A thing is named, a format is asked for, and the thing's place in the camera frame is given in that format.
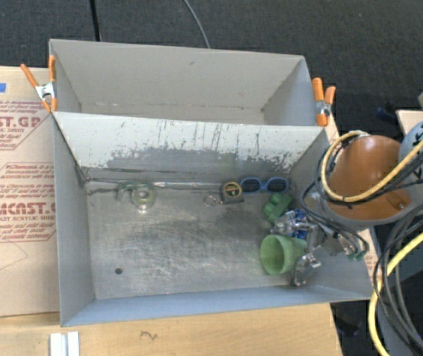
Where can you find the brown cardboard board red print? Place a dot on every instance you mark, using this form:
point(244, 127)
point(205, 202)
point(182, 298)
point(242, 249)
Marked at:
point(18, 243)

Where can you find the green plastic cup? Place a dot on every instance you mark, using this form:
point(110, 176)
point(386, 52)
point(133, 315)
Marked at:
point(280, 254)

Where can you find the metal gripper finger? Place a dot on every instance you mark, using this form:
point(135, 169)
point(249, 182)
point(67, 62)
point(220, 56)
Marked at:
point(306, 267)
point(285, 225)

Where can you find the grey metal bin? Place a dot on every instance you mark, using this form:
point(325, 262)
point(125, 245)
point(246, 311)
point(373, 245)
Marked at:
point(182, 243)

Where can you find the clear glass object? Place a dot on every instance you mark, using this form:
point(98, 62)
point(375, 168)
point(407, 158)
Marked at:
point(143, 196)

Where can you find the yellow and black tape measure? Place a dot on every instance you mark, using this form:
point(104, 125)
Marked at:
point(232, 191)

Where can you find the green toy block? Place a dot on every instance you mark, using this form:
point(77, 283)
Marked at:
point(276, 206)

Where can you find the blue sunglasses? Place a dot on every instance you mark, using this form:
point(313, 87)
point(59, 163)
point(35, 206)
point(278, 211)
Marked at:
point(265, 185)

